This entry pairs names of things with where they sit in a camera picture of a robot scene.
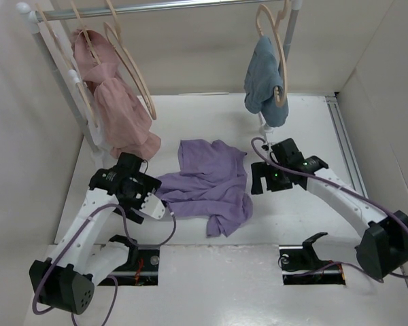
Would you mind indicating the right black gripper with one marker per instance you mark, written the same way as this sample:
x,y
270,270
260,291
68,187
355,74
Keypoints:
x,y
260,169

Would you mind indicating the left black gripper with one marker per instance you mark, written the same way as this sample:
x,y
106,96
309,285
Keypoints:
x,y
148,185

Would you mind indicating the purple t shirt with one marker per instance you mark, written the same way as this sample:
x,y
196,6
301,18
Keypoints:
x,y
211,183

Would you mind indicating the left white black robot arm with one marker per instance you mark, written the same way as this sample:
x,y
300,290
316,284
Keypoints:
x,y
67,278

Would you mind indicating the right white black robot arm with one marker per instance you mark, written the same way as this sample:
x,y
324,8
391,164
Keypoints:
x,y
384,235

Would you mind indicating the wooden hanger with blue garment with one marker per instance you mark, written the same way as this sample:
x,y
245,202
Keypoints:
x,y
280,92

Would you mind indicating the wooden hanger with pink dress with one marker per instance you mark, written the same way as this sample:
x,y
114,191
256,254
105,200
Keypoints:
x,y
85,32

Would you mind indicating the blue garment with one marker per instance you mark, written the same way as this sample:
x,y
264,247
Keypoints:
x,y
261,78

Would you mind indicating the pink dress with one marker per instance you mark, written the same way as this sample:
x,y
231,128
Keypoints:
x,y
126,125

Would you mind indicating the white clothes rack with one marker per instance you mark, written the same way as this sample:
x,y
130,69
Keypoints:
x,y
32,20

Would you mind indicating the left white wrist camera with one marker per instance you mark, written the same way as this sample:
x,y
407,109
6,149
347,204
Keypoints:
x,y
152,207

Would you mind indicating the aluminium rail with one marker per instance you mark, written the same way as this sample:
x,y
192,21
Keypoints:
x,y
345,145

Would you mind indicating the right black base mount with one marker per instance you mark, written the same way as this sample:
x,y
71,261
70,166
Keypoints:
x,y
302,266

